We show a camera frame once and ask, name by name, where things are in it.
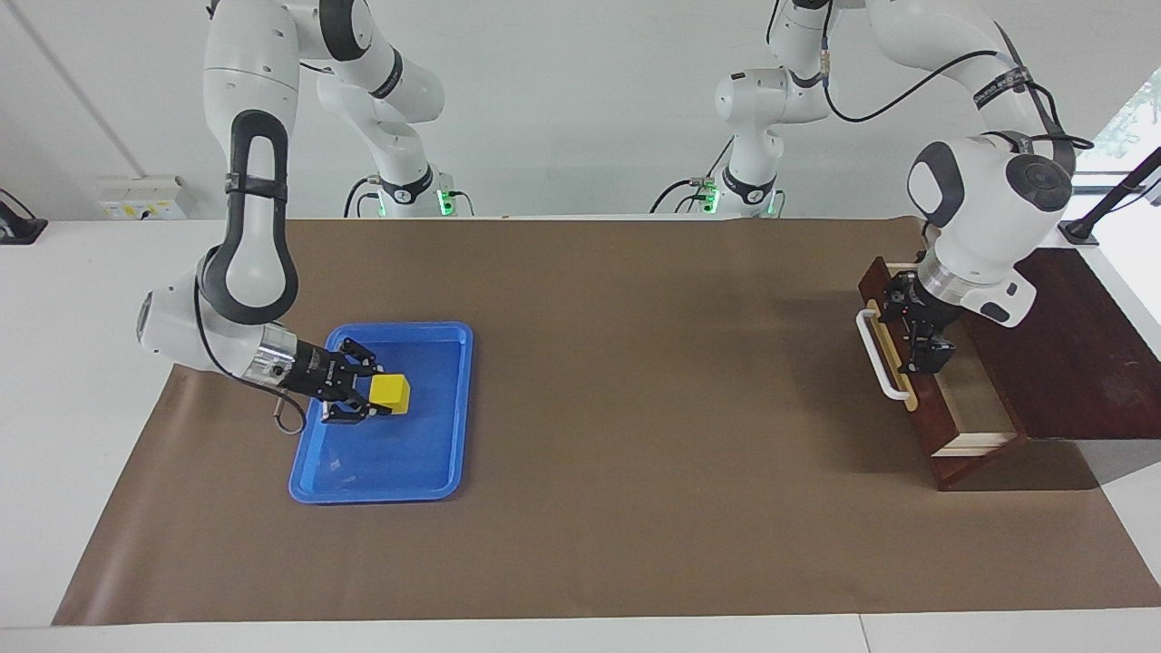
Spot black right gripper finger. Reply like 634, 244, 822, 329
322, 399, 393, 425
336, 337, 386, 375

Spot yellow cube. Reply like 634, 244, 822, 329
368, 374, 412, 416

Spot wooden drawer with white handle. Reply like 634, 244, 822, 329
856, 257, 1019, 457

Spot blue plastic tray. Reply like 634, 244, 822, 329
288, 321, 474, 505

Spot dark wooden cabinet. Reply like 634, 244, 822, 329
934, 247, 1161, 492

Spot black pole stand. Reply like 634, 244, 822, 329
1057, 145, 1161, 248

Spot brown table mat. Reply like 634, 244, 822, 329
52, 216, 1161, 627

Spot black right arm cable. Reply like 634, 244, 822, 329
193, 272, 309, 436

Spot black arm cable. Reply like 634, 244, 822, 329
766, 0, 1094, 151
193, 272, 309, 436

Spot black right base cable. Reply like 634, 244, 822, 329
343, 177, 382, 219

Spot black base cable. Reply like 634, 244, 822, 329
650, 136, 736, 215
343, 177, 382, 219

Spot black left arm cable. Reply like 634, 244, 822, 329
766, 0, 1094, 151

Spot white wall socket box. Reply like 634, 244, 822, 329
98, 176, 189, 220

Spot black left base cable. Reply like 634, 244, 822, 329
650, 136, 736, 215

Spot black clamp mount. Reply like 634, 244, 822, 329
0, 189, 48, 246

